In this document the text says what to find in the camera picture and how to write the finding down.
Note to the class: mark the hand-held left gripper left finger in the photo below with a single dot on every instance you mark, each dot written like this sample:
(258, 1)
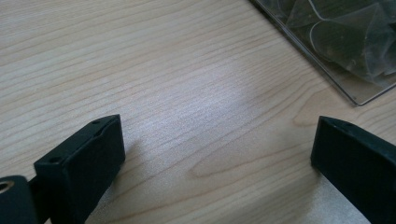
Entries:
(81, 168)

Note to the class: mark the clear plastic bags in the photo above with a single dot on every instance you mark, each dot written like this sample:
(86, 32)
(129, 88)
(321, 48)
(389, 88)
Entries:
(348, 37)

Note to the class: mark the clear plastic box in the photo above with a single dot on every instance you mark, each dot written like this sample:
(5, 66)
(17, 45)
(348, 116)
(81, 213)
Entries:
(351, 84)

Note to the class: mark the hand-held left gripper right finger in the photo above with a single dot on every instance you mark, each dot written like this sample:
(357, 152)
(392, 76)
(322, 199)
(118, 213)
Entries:
(358, 161)

